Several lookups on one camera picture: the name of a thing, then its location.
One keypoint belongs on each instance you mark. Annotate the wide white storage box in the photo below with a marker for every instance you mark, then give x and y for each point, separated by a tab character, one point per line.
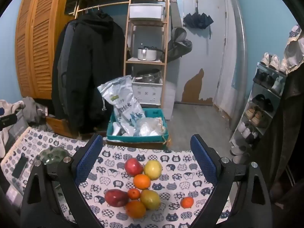
146	11

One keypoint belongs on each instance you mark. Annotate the clear plastic bag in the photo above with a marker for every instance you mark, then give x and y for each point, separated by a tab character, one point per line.
149	128

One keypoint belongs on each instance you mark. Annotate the large orange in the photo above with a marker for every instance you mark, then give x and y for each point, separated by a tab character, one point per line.
135	209
141	181

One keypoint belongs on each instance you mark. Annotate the white printed rice bag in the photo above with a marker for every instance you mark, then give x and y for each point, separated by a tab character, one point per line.
123	104

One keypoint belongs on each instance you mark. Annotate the yellow-green apple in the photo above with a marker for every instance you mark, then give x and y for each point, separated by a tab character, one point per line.
150	199

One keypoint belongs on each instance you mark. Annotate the lace trimmed cloth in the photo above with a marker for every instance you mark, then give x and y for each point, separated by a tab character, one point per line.
294	49

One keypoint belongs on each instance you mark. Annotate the green glass bowl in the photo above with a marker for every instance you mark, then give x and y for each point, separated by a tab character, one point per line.
51	155

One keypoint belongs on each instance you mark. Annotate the pale door with peeled paint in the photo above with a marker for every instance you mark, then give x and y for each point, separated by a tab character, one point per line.
204	59

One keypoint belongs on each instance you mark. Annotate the elongated red apple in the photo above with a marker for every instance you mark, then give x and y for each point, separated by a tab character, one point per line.
116	197

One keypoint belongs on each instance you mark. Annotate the steel pot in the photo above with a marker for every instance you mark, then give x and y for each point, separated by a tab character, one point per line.
149	78

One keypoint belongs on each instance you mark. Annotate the wooden louvered wardrobe doors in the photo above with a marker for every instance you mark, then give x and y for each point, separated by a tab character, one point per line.
35	40

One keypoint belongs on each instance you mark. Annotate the black phone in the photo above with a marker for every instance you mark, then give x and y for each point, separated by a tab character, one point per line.
20	167

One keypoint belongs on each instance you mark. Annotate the cat print tablecloth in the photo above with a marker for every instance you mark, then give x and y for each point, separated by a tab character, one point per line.
166	187

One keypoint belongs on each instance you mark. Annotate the dark folded umbrella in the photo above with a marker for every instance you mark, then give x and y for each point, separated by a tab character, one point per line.
197	20

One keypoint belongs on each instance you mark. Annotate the wooden clothes rail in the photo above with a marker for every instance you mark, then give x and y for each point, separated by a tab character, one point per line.
106	4

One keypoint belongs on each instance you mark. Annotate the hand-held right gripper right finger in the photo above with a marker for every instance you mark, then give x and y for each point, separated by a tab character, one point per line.
204	161

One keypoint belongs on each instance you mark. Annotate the yellow apple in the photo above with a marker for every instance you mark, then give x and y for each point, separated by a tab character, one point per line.
153	169

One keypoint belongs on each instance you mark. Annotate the round red apple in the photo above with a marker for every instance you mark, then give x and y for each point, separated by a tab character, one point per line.
133	167

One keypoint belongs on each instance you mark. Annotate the small tangerine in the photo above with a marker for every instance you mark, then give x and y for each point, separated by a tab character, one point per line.
133	193
187	202

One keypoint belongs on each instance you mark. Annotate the white patterned drawer box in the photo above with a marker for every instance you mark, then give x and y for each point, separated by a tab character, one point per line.
147	92

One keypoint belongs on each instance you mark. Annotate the black jacket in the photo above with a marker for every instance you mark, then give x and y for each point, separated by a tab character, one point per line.
90	71

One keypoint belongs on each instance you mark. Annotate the brown cardboard box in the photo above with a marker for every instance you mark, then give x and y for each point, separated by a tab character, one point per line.
142	145

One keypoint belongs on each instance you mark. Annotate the white cooking pot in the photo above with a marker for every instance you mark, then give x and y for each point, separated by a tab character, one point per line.
146	54

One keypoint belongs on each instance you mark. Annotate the teal basket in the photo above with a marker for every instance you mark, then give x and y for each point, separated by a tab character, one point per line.
133	138

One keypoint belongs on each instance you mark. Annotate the translucent plastic drawer unit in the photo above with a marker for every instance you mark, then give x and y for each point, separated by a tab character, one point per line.
169	99

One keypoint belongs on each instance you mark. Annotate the grey hanging bag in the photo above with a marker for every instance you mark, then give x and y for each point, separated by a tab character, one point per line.
177	45

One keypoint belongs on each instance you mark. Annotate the dark hanging coat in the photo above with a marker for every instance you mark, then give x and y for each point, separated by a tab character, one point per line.
285	123

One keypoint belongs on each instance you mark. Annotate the grey vertical pipe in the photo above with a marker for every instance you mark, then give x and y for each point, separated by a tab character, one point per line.
239	52

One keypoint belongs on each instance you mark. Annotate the pile of clothes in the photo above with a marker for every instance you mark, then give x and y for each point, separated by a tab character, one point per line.
30	109

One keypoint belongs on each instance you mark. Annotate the wooden crate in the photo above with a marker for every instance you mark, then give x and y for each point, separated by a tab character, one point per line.
59	124

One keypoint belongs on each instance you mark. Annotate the wooden shelf rack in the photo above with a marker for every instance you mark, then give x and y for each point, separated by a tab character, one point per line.
144	62

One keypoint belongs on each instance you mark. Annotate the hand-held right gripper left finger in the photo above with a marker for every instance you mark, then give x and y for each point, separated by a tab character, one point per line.
89	161

